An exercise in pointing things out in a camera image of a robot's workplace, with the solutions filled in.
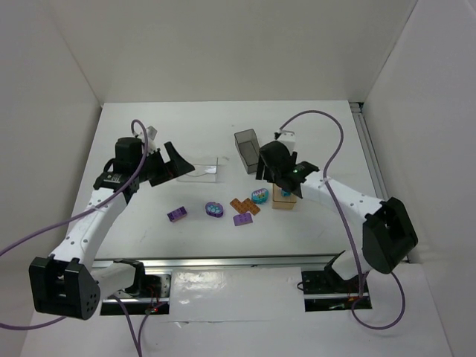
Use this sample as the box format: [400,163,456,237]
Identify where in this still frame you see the teal rounded printed lego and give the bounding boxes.
[251,188,269,205]

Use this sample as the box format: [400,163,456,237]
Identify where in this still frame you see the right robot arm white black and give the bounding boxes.
[257,141,418,281]

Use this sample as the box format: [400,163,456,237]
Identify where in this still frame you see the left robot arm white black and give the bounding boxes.
[28,137,195,320]

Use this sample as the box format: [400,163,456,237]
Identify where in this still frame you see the clear plastic container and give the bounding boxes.
[177,156,219,183]

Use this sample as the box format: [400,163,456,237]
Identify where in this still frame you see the amber plastic container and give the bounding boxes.
[272,184,298,210]

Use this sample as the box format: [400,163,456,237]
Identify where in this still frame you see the dark grey plastic container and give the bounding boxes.
[234,129,260,174]

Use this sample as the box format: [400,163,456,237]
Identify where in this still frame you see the orange flat lego plate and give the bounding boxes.
[230,198,260,216]

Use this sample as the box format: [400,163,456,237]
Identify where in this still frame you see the purple lego brick left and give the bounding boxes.
[167,206,187,222]

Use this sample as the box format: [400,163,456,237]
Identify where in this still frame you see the light purple curved lego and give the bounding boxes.
[233,212,253,227]

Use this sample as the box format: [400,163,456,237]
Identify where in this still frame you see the purple rounded printed lego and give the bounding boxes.
[205,202,224,218]

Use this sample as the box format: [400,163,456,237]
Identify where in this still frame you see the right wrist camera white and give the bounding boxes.
[274,129,296,154]

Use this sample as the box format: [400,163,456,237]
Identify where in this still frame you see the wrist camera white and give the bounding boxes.
[138,126,157,155]
[274,129,296,154]

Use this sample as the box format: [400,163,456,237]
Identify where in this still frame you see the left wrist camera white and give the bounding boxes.
[138,126,157,155]

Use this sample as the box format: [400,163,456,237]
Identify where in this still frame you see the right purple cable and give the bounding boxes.
[276,109,407,330]

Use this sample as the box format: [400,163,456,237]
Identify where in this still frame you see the purple cable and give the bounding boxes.
[0,118,164,356]
[276,109,407,330]

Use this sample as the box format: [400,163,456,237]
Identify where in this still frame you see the aluminium rail front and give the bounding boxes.
[92,254,347,269]

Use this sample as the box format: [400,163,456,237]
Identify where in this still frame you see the aluminium rail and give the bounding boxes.
[349,102,390,199]
[92,254,347,269]

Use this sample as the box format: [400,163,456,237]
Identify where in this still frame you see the aluminium rail right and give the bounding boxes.
[349,102,390,199]

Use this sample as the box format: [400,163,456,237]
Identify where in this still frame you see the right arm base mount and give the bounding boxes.
[296,271,359,312]

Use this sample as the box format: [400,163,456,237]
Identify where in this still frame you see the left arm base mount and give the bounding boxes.
[99,269,172,316]

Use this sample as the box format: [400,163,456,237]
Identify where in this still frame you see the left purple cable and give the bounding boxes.
[0,118,164,356]

